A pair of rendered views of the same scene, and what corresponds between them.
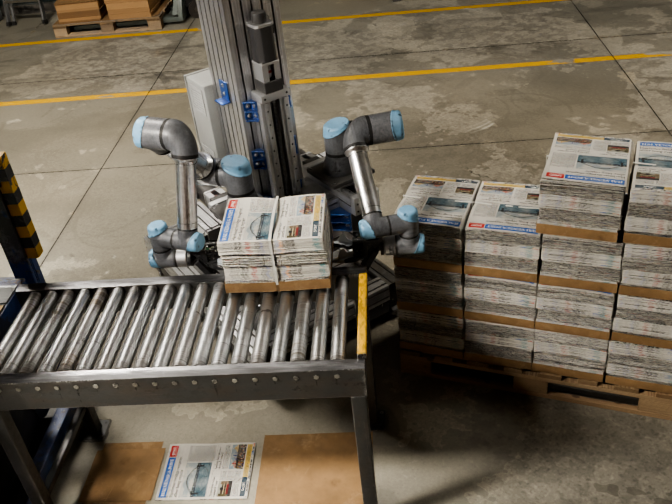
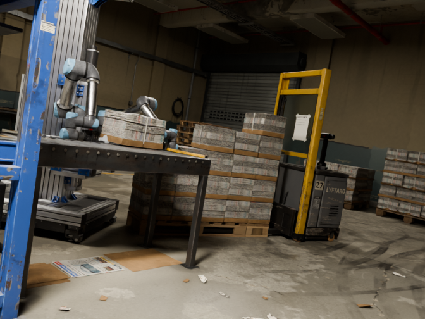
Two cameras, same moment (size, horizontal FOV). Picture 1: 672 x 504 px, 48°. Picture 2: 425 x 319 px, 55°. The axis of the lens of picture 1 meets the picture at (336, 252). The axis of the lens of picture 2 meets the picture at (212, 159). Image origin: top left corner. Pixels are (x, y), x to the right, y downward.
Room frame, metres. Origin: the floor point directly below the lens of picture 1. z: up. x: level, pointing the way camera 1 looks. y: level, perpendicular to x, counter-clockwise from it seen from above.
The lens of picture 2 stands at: (-0.03, 2.32, 0.96)
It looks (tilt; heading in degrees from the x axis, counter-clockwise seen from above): 3 degrees down; 306
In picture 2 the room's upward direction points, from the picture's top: 9 degrees clockwise
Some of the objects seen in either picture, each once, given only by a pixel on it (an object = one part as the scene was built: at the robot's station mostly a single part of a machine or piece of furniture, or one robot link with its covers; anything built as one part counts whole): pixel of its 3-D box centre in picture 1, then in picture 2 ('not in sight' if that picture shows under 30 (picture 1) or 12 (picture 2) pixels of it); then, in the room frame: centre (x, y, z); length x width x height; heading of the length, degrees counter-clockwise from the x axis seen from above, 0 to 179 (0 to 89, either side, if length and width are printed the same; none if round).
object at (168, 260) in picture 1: (164, 257); (69, 134); (2.42, 0.66, 0.83); 0.11 x 0.08 x 0.09; 84
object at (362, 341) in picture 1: (362, 312); (186, 152); (1.97, -0.07, 0.81); 0.43 x 0.03 x 0.02; 174
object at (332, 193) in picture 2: not in sight; (307, 200); (1.83, -2.24, 0.40); 0.69 x 0.55 x 0.80; 156
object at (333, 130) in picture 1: (338, 135); (104, 118); (2.99, -0.07, 0.98); 0.13 x 0.12 x 0.14; 97
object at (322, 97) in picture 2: not in sight; (312, 152); (1.67, -1.77, 0.97); 0.09 x 0.09 x 1.75; 66
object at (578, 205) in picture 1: (584, 186); (212, 138); (2.39, -0.95, 0.95); 0.38 x 0.29 x 0.23; 155
